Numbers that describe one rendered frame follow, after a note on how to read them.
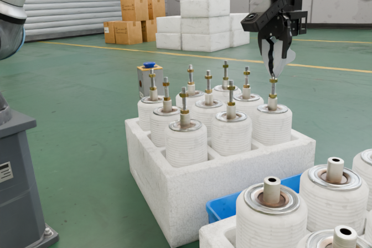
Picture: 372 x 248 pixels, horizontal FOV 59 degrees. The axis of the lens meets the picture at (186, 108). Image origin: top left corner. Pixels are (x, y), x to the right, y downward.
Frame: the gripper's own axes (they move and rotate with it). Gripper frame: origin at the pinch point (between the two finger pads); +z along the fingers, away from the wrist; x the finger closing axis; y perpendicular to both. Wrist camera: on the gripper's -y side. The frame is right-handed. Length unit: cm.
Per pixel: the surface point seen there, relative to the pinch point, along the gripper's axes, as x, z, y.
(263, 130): -1.5, 13.7, -4.0
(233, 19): 239, 4, 191
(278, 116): -4.0, 9.9, -1.5
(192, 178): -3.2, 18.3, -26.1
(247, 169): -5.5, 19.7, -12.7
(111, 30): 404, 16, 107
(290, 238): -31.7, 12.3, -29.8
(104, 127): 81, 34, -18
